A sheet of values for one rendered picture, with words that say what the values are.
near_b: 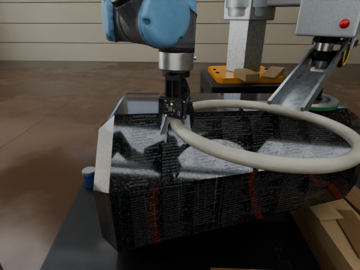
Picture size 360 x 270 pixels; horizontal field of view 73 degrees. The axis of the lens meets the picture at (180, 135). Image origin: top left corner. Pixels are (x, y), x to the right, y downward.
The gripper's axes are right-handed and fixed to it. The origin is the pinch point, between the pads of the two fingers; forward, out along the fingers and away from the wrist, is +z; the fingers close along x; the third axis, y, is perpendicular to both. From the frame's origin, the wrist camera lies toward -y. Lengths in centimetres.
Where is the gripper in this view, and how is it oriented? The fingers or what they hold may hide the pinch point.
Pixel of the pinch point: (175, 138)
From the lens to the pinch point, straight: 72.9
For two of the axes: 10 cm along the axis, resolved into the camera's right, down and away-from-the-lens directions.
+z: -0.3, 9.2, 3.9
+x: 9.9, 0.9, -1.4
